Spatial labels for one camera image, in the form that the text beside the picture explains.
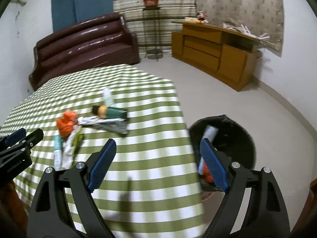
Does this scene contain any black lined trash bin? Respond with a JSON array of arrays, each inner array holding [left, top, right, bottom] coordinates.
[[189, 115, 256, 192]]

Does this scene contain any black metal plant stand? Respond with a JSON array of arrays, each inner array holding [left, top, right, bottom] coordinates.
[[142, 7, 163, 61]]

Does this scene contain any wooden TV cabinet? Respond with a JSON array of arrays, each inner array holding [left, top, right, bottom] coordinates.
[[171, 21, 260, 91]]

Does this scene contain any cream box on cabinet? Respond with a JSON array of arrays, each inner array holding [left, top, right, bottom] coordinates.
[[184, 17, 199, 23]]

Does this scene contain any beige diamond pattern curtain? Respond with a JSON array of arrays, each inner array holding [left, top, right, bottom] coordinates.
[[196, 0, 284, 52]]

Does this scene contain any white toothpaste tube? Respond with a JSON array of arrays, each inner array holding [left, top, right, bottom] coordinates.
[[102, 88, 116, 107]]

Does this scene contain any green glass bottle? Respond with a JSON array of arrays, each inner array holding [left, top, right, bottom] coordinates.
[[92, 105, 127, 119]]

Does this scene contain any red plastic bag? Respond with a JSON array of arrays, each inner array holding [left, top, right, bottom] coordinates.
[[202, 163, 213, 184]]

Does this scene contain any light blue tube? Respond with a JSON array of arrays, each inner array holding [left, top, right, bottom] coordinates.
[[54, 135, 62, 171]]

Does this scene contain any small plush toy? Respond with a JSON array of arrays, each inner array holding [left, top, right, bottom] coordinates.
[[197, 11, 208, 24]]

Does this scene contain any wooden chair edge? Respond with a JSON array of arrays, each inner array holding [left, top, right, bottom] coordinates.
[[290, 179, 317, 237]]

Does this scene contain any striped curtain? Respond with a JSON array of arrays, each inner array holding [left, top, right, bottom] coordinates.
[[113, 0, 196, 54]]

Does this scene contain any grey white wrapper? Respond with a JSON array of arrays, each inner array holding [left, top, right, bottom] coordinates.
[[77, 116, 128, 135]]

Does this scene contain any small orange plastic bag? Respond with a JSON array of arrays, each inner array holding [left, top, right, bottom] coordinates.
[[56, 110, 78, 138]]

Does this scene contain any white green snack wrapper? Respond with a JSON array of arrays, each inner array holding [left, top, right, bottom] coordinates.
[[61, 126, 84, 169]]

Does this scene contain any green checkered tablecloth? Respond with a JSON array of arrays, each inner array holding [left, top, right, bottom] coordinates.
[[1, 64, 203, 237]]

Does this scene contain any dark red leather sofa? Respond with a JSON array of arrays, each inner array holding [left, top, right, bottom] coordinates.
[[29, 12, 140, 90]]

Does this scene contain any blue curtain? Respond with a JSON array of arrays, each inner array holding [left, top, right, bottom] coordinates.
[[51, 0, 113, 32]]

